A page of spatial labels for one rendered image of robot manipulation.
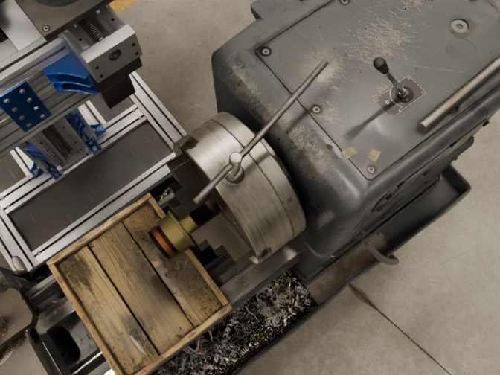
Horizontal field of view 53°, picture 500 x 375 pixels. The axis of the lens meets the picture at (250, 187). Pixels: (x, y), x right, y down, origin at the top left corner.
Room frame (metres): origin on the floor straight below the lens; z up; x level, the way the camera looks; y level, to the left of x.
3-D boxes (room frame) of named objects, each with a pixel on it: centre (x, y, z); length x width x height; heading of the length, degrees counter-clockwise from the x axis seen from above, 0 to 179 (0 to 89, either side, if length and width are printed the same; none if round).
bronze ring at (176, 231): (0.26, 0.16, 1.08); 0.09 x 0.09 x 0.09; 38
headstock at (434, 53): (0.61, -0.27, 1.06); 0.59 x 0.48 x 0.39; 127
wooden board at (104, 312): (0.18, 0.27, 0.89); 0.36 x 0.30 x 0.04; 37
